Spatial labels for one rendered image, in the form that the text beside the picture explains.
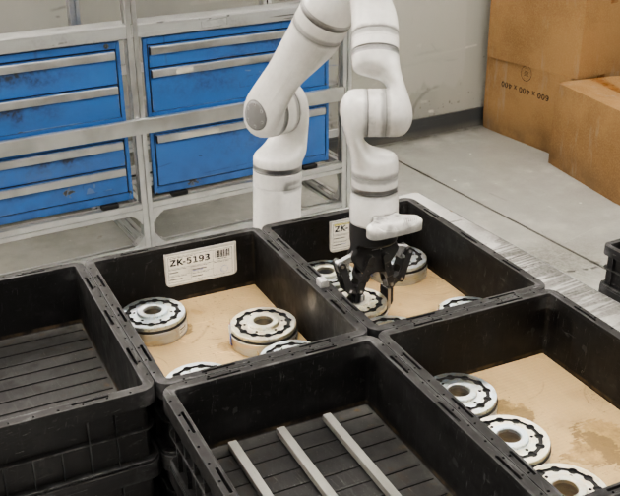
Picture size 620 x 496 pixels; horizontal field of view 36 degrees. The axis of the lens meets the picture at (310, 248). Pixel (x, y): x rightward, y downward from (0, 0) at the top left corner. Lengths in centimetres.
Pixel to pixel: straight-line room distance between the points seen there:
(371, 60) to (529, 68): 353
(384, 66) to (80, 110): 197
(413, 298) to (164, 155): 194
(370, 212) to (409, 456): 38
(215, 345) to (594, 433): 56
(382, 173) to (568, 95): 319
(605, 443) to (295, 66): 79
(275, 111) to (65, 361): 57
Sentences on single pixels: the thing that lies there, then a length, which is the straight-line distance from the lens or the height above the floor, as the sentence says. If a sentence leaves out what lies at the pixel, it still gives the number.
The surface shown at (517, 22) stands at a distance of 490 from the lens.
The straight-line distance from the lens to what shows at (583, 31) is 464.
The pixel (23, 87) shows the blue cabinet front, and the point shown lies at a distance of 317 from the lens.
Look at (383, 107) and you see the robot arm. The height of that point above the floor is 118.
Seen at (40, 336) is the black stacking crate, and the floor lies 83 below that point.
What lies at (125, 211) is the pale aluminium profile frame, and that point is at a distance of 338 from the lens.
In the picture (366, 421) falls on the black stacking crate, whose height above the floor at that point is 83.
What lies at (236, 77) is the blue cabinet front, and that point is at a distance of 342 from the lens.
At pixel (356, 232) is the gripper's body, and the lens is 143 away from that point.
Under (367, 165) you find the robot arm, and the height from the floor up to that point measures 110.
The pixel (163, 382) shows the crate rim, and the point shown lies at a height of 93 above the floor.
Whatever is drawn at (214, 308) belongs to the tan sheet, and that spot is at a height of 83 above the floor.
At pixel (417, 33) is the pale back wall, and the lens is 487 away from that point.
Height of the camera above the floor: 157
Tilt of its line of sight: 25 degrees down
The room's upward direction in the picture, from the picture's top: straight up
